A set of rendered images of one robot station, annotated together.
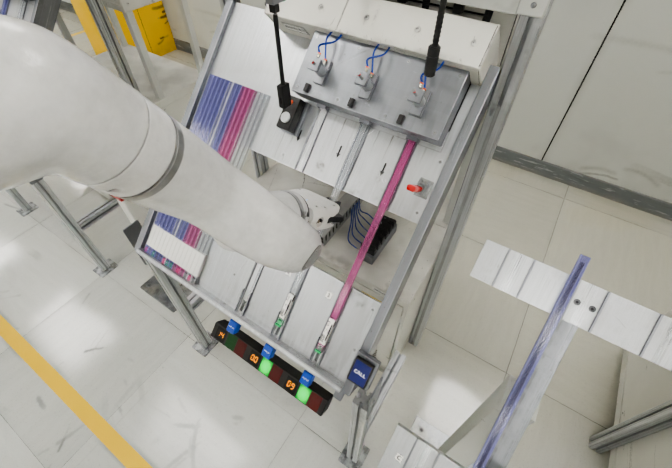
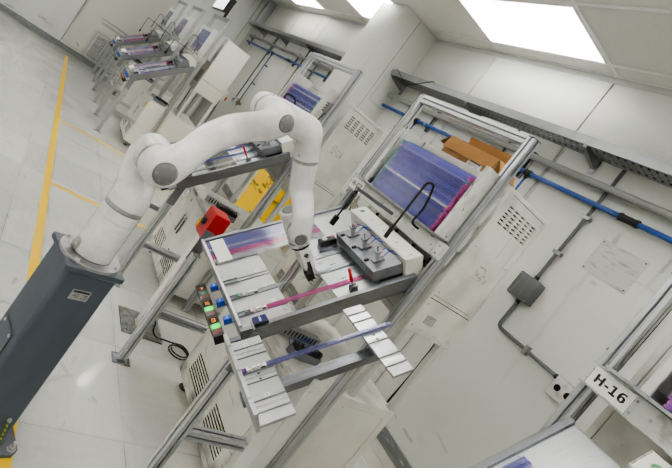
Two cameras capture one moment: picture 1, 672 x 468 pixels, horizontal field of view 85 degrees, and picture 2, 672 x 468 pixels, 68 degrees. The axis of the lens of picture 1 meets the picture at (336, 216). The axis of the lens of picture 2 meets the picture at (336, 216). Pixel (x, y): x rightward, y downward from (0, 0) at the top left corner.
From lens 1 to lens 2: 1.44 m
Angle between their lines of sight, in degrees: 46
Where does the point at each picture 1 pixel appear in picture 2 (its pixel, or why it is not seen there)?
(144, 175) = (307, 158)
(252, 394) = (114, 402)
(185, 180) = (308, 170)
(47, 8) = (263, 163)
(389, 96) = (369, 253)
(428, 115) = (377, 264)
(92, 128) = (314, 142)
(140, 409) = not seen: hidden behind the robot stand
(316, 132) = (330, 254)
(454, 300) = not seen: outside the picture
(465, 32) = (410, 251)
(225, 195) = (307, 188)
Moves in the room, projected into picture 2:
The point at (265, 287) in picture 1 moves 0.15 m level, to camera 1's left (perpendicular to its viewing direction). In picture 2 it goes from (247, 283) to (222, 259)
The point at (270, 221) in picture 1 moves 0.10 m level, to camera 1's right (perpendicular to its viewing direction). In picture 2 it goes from (308, 206) to (328, 222)
